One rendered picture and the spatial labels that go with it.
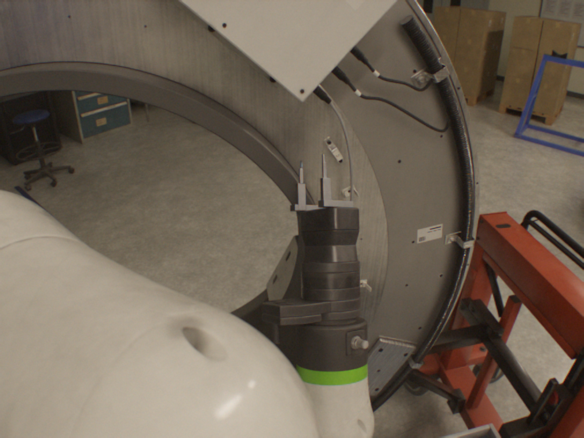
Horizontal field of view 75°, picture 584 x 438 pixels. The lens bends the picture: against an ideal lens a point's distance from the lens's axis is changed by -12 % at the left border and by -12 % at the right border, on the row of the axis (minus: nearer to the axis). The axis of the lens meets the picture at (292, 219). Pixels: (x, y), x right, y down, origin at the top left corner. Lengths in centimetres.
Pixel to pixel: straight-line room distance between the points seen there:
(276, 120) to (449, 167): 31
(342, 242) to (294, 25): 25
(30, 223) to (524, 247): 129
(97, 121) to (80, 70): 486
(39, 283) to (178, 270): 262
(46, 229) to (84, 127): 513
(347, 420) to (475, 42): 648
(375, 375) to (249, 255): 198
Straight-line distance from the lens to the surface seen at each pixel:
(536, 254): 137
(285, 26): 47
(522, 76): 669
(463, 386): 186
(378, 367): 98
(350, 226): 53
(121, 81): 55
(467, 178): 74
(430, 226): 79
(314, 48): 48
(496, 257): 145
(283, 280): 109
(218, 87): 60
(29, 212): 26
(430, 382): 158
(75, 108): 527
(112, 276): 18
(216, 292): 258
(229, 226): 318
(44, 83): 58
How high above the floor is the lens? 165
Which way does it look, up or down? 31 degrees down
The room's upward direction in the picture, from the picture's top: straight up
